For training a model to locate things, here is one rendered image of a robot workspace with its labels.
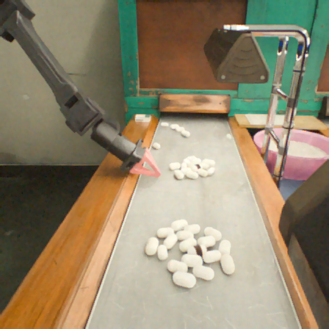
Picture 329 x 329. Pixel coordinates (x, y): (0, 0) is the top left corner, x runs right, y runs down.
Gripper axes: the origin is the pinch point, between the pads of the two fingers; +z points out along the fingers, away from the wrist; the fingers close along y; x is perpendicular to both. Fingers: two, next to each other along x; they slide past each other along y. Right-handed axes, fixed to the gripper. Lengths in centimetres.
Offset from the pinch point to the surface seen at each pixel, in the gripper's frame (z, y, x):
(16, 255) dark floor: -16, 42, 111
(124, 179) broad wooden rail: -6.4, -4.1, 4.9
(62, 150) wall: -37, 131, 98
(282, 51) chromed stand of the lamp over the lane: 6.2, 15.2, -42.7
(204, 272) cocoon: 8.9, -32.6, -6.8
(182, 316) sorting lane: 7.3, -39.5, -3.4
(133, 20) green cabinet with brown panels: -35, 57, -20
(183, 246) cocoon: 6.2, -26.7, -4.6
